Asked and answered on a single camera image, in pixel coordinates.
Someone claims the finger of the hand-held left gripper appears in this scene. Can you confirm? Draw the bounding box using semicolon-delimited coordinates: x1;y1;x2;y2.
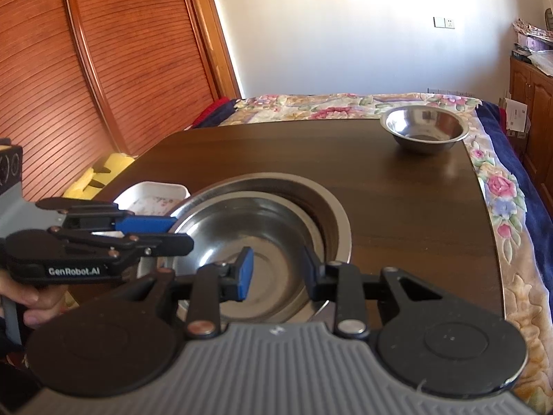
48;225;195;261
36;197;177;235

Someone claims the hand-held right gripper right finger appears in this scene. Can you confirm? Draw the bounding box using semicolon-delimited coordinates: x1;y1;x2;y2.
302;246;459;340

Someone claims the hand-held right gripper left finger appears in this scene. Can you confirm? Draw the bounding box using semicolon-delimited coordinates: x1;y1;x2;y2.
104;246;255;340

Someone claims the white floral plate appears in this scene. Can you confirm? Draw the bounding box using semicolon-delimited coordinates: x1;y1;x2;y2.
113;181;191;218

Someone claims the medium steel bowl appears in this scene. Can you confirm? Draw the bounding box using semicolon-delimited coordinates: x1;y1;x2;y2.
169;190;326;313

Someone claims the large steel bowl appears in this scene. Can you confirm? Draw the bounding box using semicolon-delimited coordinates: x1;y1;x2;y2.
156;172;352;326

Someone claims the small steel bowl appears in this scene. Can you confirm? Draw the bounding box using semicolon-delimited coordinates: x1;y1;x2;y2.
379;105;470;156

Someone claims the person's left hand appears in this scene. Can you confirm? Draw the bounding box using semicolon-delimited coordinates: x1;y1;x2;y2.
0;268;69;328

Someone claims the yellow plush toy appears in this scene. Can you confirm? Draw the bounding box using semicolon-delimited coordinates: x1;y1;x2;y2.
64;153;135;200

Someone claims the red knitted cloth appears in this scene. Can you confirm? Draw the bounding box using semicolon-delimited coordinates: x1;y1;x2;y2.
192;97;229;127

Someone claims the navy blue blanket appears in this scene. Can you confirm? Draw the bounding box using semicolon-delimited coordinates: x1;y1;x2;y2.
189;98;245;129

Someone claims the wooden louvered wardrobe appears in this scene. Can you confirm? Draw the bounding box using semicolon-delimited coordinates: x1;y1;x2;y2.
0;0;243;203

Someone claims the floral quilted blanket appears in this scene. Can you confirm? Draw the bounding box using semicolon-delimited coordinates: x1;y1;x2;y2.
218;92;553;415

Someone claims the dark blue bed cover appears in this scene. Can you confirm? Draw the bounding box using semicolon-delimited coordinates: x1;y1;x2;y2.
474;101;553;312

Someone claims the white envelope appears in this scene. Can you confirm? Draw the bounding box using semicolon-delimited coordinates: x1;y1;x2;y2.
504;98;530;134

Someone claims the wooden cabinet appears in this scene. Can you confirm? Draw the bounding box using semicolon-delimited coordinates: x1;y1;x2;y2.
503;55;553;176

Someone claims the pile of papers and books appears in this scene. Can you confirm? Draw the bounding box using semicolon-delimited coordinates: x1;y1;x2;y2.
511;8;553;69

